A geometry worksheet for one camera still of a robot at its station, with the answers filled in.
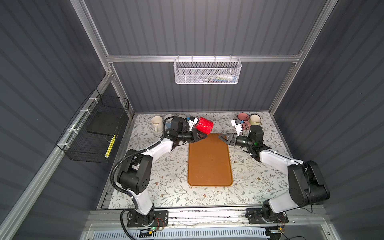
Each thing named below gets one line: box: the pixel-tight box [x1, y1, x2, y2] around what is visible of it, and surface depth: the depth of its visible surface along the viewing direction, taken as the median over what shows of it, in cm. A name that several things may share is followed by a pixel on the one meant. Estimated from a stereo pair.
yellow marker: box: [105, 134, 117, 158], surface depth 70 cm
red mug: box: [195, 117, 214, 135], surface depth 84 cm
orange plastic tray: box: [187, 133, 233, 187], surface depth 93 cm
